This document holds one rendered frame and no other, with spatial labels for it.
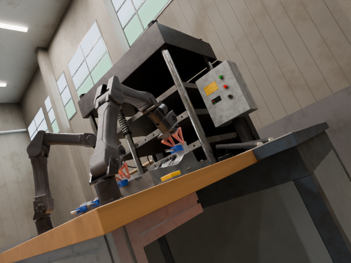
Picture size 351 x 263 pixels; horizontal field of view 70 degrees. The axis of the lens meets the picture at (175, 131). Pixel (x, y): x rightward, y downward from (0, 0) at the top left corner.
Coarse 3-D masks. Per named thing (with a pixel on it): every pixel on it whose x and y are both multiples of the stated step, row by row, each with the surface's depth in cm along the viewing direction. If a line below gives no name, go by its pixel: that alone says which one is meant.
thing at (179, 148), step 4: (180, 144) 115; (184, 144) 116; (172, 148) 113; (176, 148) 111; (180, 148) 113; (184, 148) 114; (188, 148) 116; (172, 152) 113; (176, 152) 113; (180, 152) 115; (184, 152) 114
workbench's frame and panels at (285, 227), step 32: (320, 128) 102; (288, 160) 72; (320, 160) 86; (224, 192) 86; (256, 192) 79; (288, 192) 73; (320, 192) 69; (192, 224) 96; (224, 224) 87; (256, 224) 80; (288, 224) 74; (320, 224) 69; (160, 256) 107; (192, 256) 97; (224, 256) 88; (256, 256) 81; (288, 256) 75; (320, 256) 69
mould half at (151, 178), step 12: (180, 156) 135; (192, 156) 138; (156, 168) 147; (168, 168) 120; (180, 168) 126; (192, 168) 134; (132, 180) 117; (144, 180) 112; (156, 180) 111; (132, 192) 118
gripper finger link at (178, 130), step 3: (177, 129) 113; (180, 129) 115; (168, 132) 111; (171, 132) 112; (174, 132) 110; (177, 132) 114; (180, 132) 115; (165, 135) 113; (168, 135) 112; (174, 135) 111; (177, 135) 111; (180, 135) 115; (165, 138) 114; (177, 138) 112; (180, 141) 113; (183, 141) 115; (183, 144) 115
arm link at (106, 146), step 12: (108, 96) 85; (96, 108) 87; (108, 108) 83; (120, 108) 88; (108, 120) 81; (108, 132) 78; (96, 144) 78; (108, 144) 75; (96, 156) 74; (108, 156) 72; (120, 156) 77; (96, 168) 72
